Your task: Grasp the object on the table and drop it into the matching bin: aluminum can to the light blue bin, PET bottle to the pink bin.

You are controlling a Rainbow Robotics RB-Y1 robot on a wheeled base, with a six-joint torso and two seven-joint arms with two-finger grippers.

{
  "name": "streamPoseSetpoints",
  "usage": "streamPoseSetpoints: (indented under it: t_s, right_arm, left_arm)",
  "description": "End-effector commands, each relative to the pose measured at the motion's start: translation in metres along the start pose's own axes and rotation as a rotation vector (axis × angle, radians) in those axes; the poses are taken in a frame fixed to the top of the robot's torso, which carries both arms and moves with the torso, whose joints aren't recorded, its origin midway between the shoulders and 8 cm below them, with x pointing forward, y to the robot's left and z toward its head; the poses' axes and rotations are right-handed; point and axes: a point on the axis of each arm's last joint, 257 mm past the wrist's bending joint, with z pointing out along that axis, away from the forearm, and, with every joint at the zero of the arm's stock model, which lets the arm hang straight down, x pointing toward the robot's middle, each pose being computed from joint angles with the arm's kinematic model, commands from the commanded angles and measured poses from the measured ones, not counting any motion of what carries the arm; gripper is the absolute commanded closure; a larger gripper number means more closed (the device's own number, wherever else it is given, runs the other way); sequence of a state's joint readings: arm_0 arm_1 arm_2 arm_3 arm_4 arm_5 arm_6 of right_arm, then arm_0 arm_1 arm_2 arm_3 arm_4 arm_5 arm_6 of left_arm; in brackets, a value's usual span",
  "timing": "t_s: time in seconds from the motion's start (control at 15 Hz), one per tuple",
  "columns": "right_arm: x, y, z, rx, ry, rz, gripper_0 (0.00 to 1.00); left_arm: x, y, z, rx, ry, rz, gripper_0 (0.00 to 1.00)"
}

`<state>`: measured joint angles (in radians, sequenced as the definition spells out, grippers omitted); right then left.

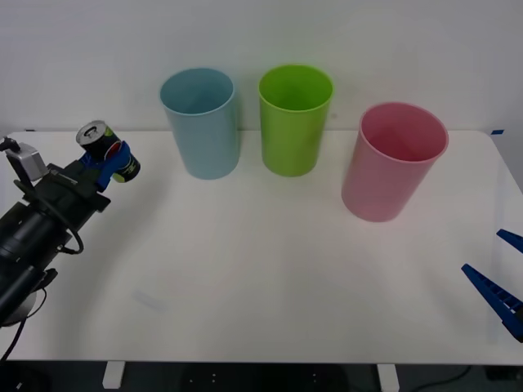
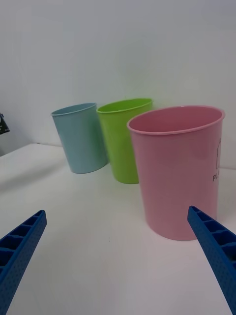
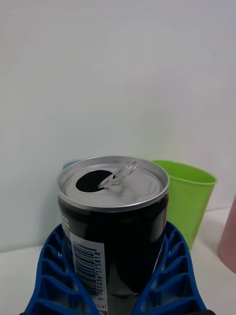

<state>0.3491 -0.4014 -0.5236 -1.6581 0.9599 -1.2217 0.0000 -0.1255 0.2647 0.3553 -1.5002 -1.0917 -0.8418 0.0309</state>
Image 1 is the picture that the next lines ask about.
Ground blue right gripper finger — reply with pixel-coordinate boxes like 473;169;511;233
461;263;523;343
495;229;523;253

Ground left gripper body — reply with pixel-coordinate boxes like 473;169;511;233
25;159;112;234

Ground black drink can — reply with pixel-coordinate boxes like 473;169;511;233
76;119;141;184

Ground pale blue plastic bin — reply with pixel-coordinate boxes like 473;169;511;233
159;67;239;181

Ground white table leg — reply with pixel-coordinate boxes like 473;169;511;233
376;363;400;392
101;361;126;390

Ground pink plastic bin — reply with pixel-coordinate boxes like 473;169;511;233
340;101;450;224

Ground green plastic bin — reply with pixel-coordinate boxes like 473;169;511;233
257;63;334;178

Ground black floor cable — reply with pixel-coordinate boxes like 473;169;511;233
424;363;472;387

